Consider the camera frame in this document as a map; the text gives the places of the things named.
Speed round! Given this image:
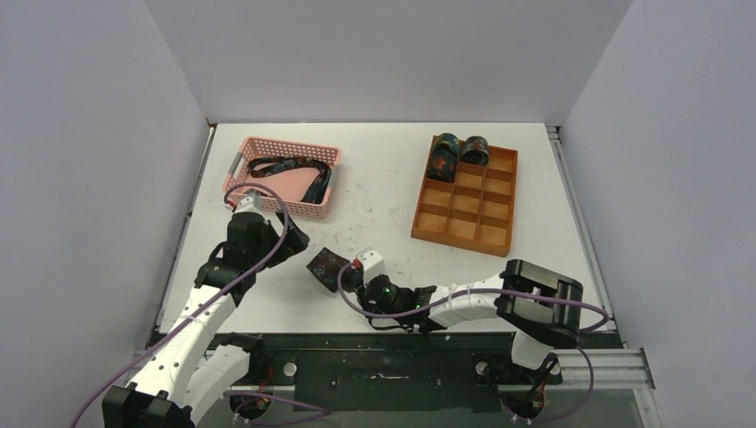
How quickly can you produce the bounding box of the brown floral tie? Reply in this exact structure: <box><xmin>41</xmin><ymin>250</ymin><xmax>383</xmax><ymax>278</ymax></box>
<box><xmin>306</xmin><ymin>247</ymin><xmax>349</xmax><ymax>292</ymax></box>

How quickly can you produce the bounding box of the wooden compartment tray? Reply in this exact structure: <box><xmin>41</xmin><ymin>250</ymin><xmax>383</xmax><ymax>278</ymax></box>
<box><xmin>410</xmin><ymin>139</ymin><xmax>519</xmax><ymax>257</ymax></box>

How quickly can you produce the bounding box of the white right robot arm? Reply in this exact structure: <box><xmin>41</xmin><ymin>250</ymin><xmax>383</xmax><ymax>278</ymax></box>
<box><xmin>337</xmin><ymin>259</ymin><xmax>586</xmax><ymax>383</ymax></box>

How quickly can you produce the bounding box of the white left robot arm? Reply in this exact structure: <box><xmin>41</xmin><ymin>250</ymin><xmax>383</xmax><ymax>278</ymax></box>
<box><xmin>102</xmin><ymin>210</ymin><xmax>309</xmax><ymax>427</ymax></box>

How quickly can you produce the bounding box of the pink perforated plastic basket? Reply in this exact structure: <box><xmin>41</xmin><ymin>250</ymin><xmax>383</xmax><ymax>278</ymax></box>
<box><xmin>221</xmin><ymin>136</ymin><xmax>341</xmax><ymax>219</ymax></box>

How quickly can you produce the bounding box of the dark patterned tie in basket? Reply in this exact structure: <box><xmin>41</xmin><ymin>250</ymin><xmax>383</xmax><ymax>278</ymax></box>
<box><xmin>246</xmin><ymin>156</ymin><xmax>333</xmax><ymax>204</ymax></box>

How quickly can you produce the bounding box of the rolled dark floral tie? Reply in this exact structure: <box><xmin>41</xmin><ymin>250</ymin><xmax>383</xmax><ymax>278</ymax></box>
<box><xmin>426</xmin><ymin>133</ymin><xmax>461</xmax><ymax>183</ymax></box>

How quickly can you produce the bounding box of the rolled dark grey tie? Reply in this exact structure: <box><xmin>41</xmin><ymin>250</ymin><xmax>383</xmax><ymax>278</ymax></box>
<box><xmin>460</xmin><ymin>136</ymin><xmax>489</xmax><ymax>166</ymax></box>

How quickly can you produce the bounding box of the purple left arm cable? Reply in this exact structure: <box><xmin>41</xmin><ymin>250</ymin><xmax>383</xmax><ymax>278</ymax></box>
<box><xmin>70</xmin><ymin>182</ymin><xmax>332</xmax><ymax>428</ymax></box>

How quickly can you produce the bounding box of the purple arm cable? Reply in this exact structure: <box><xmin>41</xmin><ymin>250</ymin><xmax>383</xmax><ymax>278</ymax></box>
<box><xmin>336</xmin><ymin>262</ymin><xmax>611</xmax><ymax>424</ymax></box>
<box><xmin>70</xmin><ymin>182</ymin><xmax>332</xmax><ymax>428</ymax></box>

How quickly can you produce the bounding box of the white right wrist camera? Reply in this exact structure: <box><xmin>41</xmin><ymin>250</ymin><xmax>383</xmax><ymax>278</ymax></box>
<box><xmin>354</xmin><ymin>247</ymin><xmax>386</xmax><ymax>285</ymax></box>

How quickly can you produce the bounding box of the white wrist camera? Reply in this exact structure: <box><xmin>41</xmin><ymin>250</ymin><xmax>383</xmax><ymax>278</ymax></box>
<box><xmin>354</xmin><ymin>247</ymin><xmax>386</xmax><ymax>285</ymax></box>
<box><xmin>234</xmin><ymin>193</ymin><xmax>262</xmax><ymax>215</ymax></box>

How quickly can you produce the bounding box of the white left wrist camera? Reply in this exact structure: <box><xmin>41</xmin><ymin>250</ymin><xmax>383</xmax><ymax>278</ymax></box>
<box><xmin>234</xmin><ymin>193</ymin><xmax>262</xmax><ymax>215</ymax></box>

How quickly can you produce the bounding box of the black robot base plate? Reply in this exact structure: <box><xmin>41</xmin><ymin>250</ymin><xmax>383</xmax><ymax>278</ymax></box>
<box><xmin>147</xmin><ymin>332</ymin><xmax>621</xmax><ymax>415</ymax></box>

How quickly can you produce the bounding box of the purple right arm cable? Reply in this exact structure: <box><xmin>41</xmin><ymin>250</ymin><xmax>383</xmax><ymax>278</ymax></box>
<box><xmin>336</xmin><ymin>262</ymin><xmax>611</xmax><ymax>424</ymax></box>

